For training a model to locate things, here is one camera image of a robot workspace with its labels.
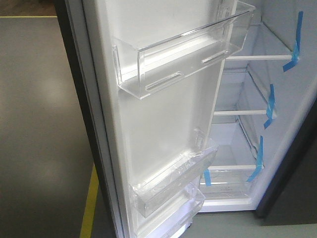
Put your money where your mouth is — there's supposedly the fridge door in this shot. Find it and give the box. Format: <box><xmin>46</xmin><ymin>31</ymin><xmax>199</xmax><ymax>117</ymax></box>
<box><xmin>54</xmin><ymin>0</ymin><xmax>225</xmax><ymax>238</ymax></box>

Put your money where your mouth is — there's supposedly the dark grey fridge body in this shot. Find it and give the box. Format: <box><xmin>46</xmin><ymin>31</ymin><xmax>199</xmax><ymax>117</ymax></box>
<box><xmin>200</xmin><ymin>0</ymin><xmax>317</xmax><ymax>217</ymax></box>

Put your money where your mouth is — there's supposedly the upper clear door bin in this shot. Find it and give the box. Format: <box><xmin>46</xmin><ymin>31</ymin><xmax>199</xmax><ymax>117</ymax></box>
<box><xmin>109</xmin><ymin>0</ymin><xmax>255</xmax><ymax>99</ymax></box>

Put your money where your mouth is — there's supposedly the clear door bin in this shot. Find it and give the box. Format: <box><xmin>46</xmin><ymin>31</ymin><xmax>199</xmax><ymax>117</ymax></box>
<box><xmin>109</xmin><ymin>0</ymin><xmax>255</xmax><ymax>99</ymax></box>
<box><xmin>131</xmin><ymin>182</ymin><xmax>205</xmax><ymax>238</ymax></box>
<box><xmin>131</xmin><ymin>145</ymin><xmax>219</xmax><ymax>211</ymax></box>

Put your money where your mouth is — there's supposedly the middle clear door bin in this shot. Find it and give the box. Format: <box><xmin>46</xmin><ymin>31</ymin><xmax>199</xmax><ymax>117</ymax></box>
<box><xmin>131</xmin><ymin>145</ymin><xmax>219</xmax><ymax>211</ymax></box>

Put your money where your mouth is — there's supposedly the clear crisper drawer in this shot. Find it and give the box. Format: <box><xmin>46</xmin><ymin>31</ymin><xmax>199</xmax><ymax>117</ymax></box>
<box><xmin>200</xmin><ymin>165</ymin><xmax>256</xmax><ymax>200</ymax></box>

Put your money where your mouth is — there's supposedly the lower clear door bin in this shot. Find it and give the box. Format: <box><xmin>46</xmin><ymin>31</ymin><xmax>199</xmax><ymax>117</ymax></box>
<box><xmin>131</xmin><ymin>182</ymin><xmax>205</xmax><ymax>238</ymax></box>

